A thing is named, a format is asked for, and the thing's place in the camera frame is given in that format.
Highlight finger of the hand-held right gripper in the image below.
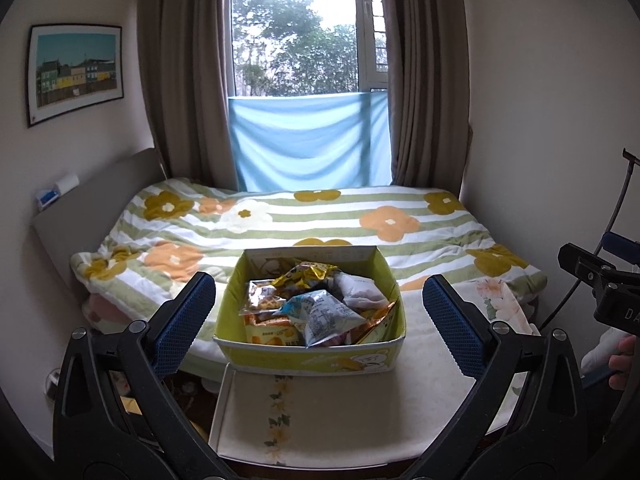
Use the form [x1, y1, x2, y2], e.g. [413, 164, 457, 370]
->
[557, 242, 618, 288]
[602, 232, 640, 262]

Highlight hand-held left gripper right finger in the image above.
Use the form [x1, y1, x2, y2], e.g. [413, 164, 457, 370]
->
[400, 274, 588, 480]

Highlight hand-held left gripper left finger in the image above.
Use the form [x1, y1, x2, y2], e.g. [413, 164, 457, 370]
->
[52, 271, 236, 480]

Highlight gold orange snack packet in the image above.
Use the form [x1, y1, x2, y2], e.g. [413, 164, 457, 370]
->
[355, 297, 401, 346]

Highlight yellow-green cardboard box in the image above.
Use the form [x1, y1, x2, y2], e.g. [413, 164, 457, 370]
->
[212, 246, 406, 377]

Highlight blue-white snack packet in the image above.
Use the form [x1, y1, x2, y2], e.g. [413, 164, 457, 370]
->
[280, 290, 368, 348]

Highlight yellow snack packet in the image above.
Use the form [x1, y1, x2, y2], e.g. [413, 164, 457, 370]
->
[272, 260, 343, 293]

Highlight person's right hand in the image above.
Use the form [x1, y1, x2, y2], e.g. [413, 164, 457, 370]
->
[607, 335, 639, 392]

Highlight pink pillow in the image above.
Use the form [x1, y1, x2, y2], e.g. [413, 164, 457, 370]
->
[82, 292, 151, 333]

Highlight black curved stand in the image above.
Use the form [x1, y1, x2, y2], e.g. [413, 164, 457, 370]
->
[540, 147, 640, 328]

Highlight cream floral tablecloth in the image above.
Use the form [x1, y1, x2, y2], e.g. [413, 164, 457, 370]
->
[215, 280, 531, 453]

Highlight grey bed headboard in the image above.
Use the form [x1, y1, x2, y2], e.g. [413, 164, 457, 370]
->
[32, 147, 168, 301]

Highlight striped floral blanket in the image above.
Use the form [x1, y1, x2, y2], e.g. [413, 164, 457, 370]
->
[70, 177, 548, 361]

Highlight small white table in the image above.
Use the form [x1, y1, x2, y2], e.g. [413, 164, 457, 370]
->
[207, 280, 538, 465]

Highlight light blue cloth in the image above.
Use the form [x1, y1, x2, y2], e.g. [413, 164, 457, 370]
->
[227, 91, 392, 192]

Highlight brown curtain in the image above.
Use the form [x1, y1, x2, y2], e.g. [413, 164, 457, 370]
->
[137, 0, 248, 191]
[377, 0, 473, 196]

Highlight window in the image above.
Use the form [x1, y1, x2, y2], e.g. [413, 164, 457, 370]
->
[230, 0, 390, 98]

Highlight framed wall picture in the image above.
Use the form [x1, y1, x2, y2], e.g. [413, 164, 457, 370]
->
[26, 24, 123, 128]

